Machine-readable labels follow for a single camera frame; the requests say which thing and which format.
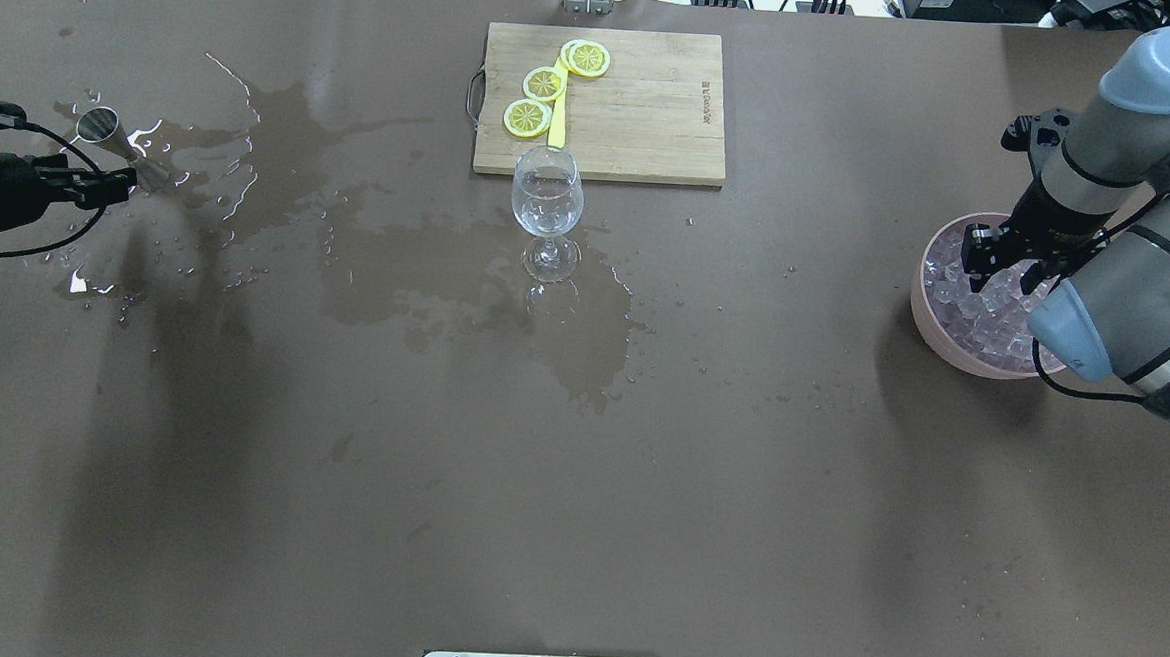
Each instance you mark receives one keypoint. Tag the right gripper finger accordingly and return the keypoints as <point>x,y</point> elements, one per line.
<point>1036,273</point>
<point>980,263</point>

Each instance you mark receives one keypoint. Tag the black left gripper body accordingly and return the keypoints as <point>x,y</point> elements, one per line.
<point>14,184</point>

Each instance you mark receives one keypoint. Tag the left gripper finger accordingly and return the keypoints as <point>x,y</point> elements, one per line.
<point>88,188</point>

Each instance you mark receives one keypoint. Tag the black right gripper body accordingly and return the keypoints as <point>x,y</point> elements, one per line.
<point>1048,219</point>

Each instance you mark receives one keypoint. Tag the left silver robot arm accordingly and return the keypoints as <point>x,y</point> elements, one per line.
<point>29,184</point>

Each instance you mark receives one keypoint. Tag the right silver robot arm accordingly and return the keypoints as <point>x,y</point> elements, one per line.
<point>1111,318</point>

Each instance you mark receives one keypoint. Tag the pink bowl of ice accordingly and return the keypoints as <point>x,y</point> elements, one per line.
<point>986,333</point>

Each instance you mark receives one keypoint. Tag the clear wine glass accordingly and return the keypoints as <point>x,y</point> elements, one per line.
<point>547,201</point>

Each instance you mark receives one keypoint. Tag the bamboo cutting board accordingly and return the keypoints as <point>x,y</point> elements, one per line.
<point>656,115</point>

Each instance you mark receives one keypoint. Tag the yellow plastic knife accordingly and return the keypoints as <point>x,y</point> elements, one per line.
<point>556,136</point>

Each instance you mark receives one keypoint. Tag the far lemon slice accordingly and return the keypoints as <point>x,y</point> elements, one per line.
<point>585,58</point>

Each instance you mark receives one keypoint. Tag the middle lemon slice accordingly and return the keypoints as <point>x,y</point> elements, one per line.
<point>545,84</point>

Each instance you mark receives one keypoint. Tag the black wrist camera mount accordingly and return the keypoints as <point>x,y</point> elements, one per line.
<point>1039,136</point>

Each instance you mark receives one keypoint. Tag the lemon slice near handle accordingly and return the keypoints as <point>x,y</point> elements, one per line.
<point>526,118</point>

